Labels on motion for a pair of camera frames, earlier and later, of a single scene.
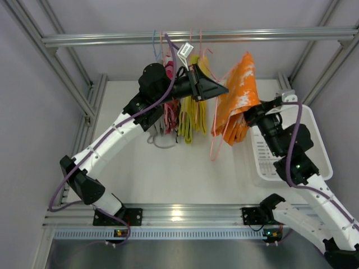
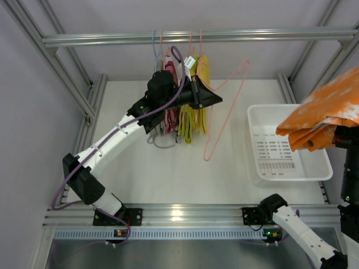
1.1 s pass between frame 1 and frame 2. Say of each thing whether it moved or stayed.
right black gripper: moved
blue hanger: stayed
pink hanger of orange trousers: moved
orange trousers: moved
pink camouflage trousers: stayed
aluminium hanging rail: stayed
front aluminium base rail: stayed
